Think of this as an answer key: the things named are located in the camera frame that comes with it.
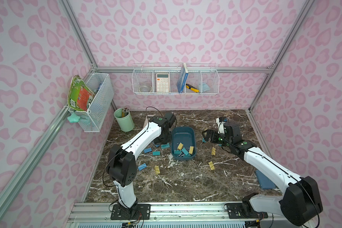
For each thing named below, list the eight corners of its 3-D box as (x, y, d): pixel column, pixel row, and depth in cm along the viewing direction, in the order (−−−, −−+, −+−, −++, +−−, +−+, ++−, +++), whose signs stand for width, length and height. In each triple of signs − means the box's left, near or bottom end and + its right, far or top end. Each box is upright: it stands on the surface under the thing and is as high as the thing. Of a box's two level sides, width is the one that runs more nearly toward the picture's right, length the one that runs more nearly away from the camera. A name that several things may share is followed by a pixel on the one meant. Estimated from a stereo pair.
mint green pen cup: (119, 131, 109) (111, 116, 96) (122, 122, 115) (114, 107, 101) (132, 131, 109) (126, 116, 96) (135, 122, 115) (129, 106, 101)
